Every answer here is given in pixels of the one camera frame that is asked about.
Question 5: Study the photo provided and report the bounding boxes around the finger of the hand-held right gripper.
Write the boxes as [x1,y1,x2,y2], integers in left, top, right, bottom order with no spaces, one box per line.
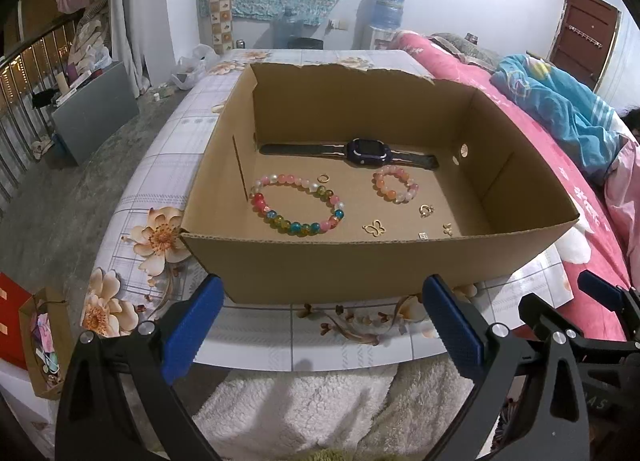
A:
[517,292,640,367]
[577,270,640,337]

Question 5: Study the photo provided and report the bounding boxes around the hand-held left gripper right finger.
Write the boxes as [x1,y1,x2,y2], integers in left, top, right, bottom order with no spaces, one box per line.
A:
[421,273,593,461]

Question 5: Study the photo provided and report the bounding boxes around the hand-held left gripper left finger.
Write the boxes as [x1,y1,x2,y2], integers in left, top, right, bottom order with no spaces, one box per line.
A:
[54,273,226,461]

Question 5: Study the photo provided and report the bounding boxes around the brown cardboard box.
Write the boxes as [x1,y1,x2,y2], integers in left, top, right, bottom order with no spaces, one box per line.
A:
[180,61,581,306]

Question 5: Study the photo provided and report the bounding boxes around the multicoloured bead bracelet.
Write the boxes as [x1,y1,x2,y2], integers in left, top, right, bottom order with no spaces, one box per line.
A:
[249,172,346,238]

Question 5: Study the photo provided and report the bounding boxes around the pink orange bead bracelet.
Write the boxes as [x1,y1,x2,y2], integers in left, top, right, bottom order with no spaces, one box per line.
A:
[371,165,420,204]

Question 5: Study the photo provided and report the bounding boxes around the dark blue smart watch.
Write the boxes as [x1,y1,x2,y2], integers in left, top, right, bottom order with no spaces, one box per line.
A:
[259,138,440,171]

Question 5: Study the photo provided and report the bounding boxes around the white fluffy garment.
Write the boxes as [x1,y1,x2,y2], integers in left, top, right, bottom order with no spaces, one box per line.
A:
[192,356,501,461]

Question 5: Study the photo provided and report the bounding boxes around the brown paper bag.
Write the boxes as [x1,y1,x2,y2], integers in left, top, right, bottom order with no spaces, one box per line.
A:
[19,287,76,401]

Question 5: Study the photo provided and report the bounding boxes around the red bag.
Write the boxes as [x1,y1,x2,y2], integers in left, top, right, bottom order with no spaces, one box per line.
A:
[0,272,31,372]

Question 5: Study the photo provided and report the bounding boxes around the blue cartoon print quilt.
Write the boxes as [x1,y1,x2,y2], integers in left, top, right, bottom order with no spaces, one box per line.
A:
[490,54,631,187]

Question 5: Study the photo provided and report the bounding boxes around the brown wooden door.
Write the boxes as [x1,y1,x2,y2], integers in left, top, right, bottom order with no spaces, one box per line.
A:
[549,0,621,92]

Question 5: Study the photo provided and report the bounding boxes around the grey cabinet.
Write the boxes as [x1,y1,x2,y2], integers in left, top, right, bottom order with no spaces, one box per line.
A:
[50,61,141,167]

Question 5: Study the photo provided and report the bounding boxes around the door hook rack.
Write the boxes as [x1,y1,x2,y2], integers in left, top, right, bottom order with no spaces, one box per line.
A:
[567,25,603,48]

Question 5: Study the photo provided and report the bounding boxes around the white plastic bag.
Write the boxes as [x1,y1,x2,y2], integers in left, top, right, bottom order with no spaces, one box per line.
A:
[172,44,221,91]

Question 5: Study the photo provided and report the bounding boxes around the grey patterned pillow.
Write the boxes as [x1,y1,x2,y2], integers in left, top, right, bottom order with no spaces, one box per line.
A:
[430,32,506,67]

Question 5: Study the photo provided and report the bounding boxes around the metal railing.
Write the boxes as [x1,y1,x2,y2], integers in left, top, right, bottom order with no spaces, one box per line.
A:
[0,11,108,202]

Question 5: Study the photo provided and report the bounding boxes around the pile of light clothes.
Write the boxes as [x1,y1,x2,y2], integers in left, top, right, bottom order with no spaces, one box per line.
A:
[67,0,113,72]

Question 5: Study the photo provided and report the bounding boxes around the empty clear water jug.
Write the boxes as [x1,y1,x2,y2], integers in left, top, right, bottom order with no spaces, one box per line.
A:
[274,8,303,49]

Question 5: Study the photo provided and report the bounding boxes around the orange checked tile cloth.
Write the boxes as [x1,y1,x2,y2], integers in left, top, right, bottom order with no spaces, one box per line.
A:
[207,0,235,49]

